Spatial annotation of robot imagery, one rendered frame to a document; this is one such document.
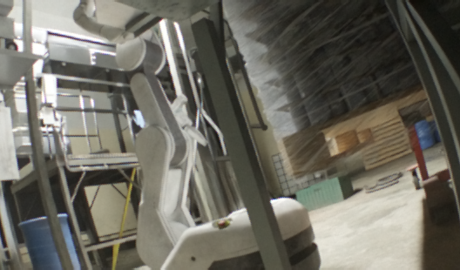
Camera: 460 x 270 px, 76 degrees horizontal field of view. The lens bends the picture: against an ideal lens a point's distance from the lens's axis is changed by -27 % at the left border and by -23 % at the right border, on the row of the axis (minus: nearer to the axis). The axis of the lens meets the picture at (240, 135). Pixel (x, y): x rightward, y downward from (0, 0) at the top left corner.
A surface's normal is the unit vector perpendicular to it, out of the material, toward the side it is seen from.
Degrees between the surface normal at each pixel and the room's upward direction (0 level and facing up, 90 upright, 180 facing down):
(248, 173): 90
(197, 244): 90
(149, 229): 90
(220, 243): 90
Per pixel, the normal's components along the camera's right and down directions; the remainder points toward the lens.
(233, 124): -0.45, 0.00
